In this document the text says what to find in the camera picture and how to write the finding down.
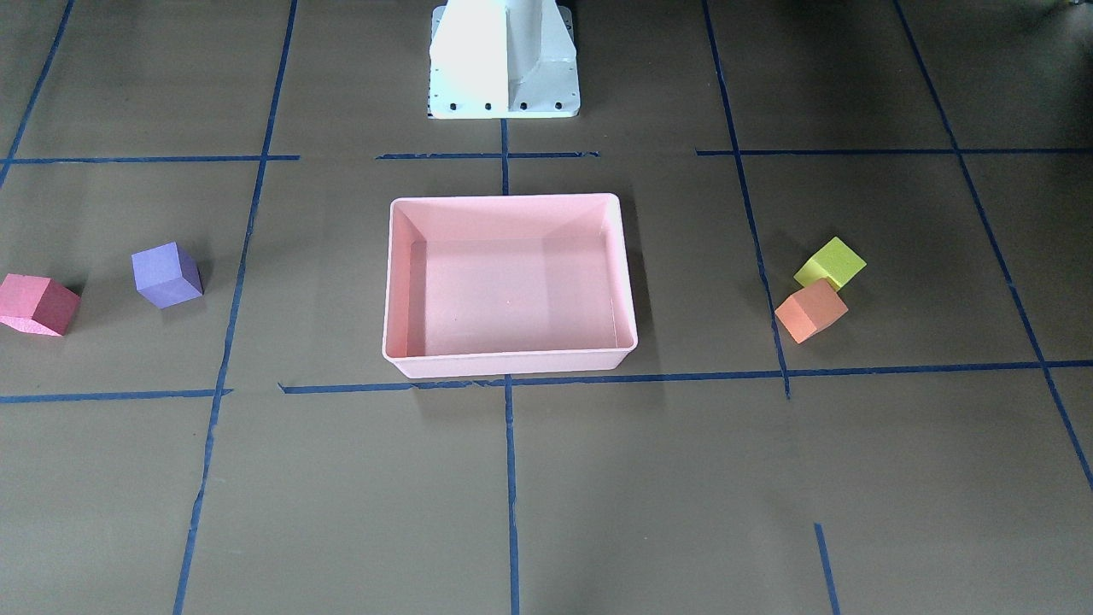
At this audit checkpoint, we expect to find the yellow foam block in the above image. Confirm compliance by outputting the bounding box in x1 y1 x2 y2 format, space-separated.
794 237 867 292

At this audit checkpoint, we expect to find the purple foam block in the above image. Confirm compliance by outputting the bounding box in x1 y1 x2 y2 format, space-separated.
132 243 204 310

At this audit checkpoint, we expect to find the pink plastic bin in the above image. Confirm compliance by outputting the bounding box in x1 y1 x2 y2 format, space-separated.
381 192 639 380

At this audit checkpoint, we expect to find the orange foam block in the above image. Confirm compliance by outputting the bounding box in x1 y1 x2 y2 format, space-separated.
775 277 850 345

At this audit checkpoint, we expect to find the red foam block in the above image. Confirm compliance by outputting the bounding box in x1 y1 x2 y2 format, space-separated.
1 273 81 338

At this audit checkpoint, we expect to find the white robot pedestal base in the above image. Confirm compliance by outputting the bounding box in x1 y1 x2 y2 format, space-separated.
427 1 581 120

